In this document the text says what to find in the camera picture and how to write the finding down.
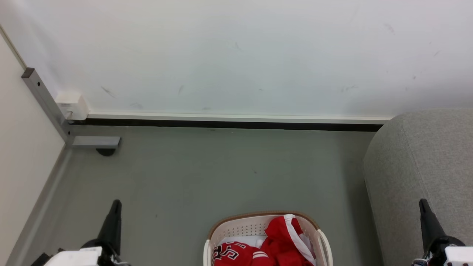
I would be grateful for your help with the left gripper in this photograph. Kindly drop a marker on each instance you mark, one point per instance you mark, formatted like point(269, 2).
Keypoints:
point(79, 258)

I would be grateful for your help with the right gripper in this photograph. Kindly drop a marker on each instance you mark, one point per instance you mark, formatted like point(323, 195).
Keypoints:
point(456, 255)

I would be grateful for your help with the red printed basketball jersey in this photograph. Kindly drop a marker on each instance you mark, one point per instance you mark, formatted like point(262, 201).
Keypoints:
point(240, 257)

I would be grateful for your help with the red shorts with white trim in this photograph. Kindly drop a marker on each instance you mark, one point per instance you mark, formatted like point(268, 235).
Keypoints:
point(281, 236)

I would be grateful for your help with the white basket with brown rim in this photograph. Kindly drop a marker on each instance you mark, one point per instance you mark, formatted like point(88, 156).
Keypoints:
point(240, 227)

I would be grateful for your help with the grey fabric sofa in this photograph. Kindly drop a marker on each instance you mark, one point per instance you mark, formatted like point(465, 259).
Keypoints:
point(417, 159)

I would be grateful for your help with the white and black baseboard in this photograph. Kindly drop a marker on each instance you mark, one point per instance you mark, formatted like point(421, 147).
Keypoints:
point(221, 121)

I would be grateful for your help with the black round frame foot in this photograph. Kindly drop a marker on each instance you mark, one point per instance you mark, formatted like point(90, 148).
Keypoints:
point(106, 152)

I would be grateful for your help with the white wall socket box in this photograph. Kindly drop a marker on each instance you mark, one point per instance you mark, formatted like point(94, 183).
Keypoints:
point(72, 105)

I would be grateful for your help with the grey metal frame post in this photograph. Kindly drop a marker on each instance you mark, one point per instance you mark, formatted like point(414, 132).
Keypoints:
point(40, 92)

